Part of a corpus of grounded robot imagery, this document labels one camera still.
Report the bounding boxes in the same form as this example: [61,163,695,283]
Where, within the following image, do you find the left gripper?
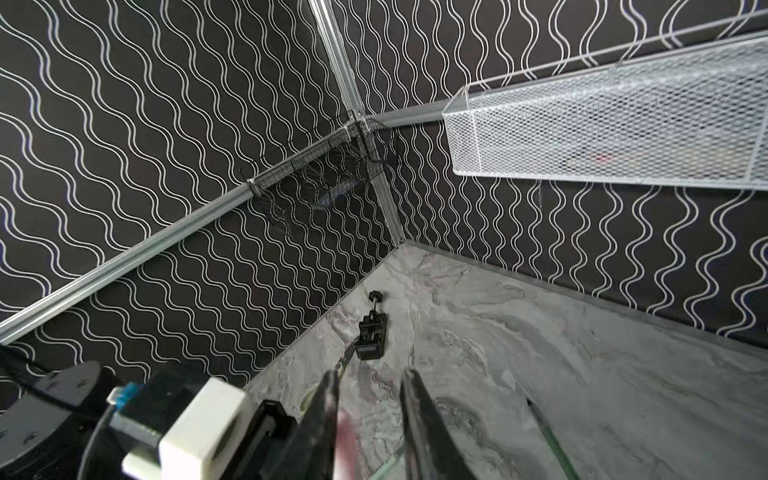
[222,399,298,479]

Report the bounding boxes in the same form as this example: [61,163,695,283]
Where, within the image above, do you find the small black clamp vise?
[355,290,389,361]

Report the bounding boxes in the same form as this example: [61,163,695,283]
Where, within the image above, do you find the white wire mesh basket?
[443,34,767,190]

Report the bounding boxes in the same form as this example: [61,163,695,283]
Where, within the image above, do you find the dark green pen upper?
[526,398,580,480]

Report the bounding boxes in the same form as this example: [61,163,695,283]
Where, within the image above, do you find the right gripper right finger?
[400,368,475,479]

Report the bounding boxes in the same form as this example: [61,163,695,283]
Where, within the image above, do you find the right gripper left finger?
[266,370,339,479]

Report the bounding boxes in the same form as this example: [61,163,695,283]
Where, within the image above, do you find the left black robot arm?
[1,361,297,479]

